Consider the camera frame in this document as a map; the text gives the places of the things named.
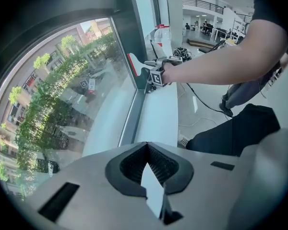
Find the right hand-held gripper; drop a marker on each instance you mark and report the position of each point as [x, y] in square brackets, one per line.
[157, 78]

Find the black patterned backpack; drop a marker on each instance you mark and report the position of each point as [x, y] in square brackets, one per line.
[182, 53]

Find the clear window glass pane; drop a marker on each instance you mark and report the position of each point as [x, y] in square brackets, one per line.
[74, 92]

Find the white window sill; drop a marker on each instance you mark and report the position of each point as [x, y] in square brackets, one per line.
[158, 114]

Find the black window frame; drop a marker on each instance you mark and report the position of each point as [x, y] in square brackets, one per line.
[62, 6]

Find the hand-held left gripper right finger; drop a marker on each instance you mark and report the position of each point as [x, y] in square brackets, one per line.
[175, 174]

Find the black balcony railing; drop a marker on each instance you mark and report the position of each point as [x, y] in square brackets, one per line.
[201, 3]

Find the clear plastic bottle red label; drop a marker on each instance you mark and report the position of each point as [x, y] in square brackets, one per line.
[164, 37]

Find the person's body in black clothes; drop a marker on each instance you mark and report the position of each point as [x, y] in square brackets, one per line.
[230, 133]

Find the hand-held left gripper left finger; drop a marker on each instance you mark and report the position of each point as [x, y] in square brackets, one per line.
[124, 176]

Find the large frosted window pane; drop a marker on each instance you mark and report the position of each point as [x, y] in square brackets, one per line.
[144, 8]

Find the white sneaker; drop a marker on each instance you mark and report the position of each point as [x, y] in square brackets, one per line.
[183, 140]

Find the white squeegee with red blade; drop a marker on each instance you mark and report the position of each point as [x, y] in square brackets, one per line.
[136, 63]

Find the white pillar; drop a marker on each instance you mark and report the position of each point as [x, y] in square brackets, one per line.
[174, 20]

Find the person's right forearm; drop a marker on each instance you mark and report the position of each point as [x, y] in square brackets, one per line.
[218, 59]

